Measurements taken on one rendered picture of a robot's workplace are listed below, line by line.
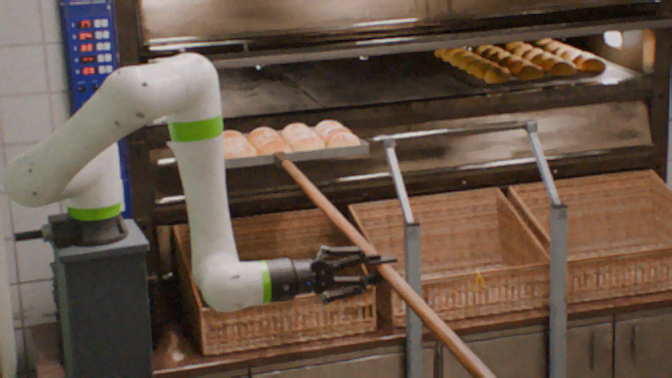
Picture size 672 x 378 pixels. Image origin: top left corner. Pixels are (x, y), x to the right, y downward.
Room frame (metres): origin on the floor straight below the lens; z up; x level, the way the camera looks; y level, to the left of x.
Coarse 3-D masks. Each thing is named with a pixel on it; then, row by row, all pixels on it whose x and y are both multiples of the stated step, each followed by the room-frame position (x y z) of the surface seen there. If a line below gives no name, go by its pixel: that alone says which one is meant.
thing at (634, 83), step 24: (456, 96) 4.49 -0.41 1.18; (480, 96) 4.48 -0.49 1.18; (504, 96) 4.50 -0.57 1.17; (528, 96) 4.52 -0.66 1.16; (552, 96) 4.55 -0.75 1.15; (576, 96) 4.57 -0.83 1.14; (240, 120) 4.25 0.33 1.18; (264, 120) 4.27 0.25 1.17; (288, 120) 4.30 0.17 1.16; (312, 120) 4.32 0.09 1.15; (336, 120) 4.34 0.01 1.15
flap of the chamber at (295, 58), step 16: (544, 32) 4.38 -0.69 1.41; (560, 32) 4.39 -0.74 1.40; (576, 32) 4.41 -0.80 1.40; (592, 32) 4.42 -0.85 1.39; (608, 32) 4.44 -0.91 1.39; (368, 48) 4.22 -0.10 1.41; (384, 48) 4.23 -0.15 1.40; (400, 48) 4.25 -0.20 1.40; (416, 48) 4.26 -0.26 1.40; (432, 48) 4.27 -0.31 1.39; (448, 48) 4.29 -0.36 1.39; (144, 64) 4.18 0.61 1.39; (224, 64) 4.09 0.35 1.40; (240, 64) 4.11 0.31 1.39; (256, 64) 4.12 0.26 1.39; (272, 64) 4.13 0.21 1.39
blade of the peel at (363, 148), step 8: (312, 128) 4.11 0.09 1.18; (168, 144) 3.97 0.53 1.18; (360, 144) 3.79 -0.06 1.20; (368, 144) 3.80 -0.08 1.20; (296, 152) 3.74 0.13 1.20; (304, 152) 3.75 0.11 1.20; (312, 152) 3.75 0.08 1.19; (320, 152) 3.76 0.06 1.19; (328, 152) 3.77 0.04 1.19; (336, 152) 3.77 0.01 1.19; (344, 152) 3.78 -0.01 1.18; (352, 152) 3.79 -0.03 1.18; (360, 152) 3.79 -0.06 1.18; (368, 152) 3.80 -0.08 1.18; (224, 160) 3.69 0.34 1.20; (232, 160) 3.69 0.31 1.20; (240, 160) 3.70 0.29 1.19; (248, 160) 3.70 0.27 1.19; (256, 160) 3.71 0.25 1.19; (264, 160) 3.72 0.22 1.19; (272, 160) 3.72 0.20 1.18; (296, 160) 3.74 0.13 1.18
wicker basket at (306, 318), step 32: (256, 224) 4.22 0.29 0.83; (288, 224) 4.24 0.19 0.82; (320, 224) 4.27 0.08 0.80; (288, 256) 4.21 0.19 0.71; (192, 288) 3.83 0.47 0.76; (192, 320) 3.89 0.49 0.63; (224, 320) 3.73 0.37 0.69; (256, 320) 3.75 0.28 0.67; (288, 320) 3.78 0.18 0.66; (320, 320) 3.94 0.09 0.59; (352, 320) 3.83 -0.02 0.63; (224, 352) 3.72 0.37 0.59
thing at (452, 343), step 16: (288, 160) 3.63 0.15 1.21; (304, 192) 3.37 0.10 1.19; (320, 208) 3.22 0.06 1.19; (336, 224) 3.07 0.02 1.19; (352, 240) 2.94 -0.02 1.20; (384, 272) 2.71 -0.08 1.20; (400, 288) 2.60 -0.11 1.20; (416, 304) 2.51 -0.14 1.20; (432, 320) 2.42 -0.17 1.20; (448, 336) 2.34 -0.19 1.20; (464, 352) 2.26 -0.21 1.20; (480, 368) 2.19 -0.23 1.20
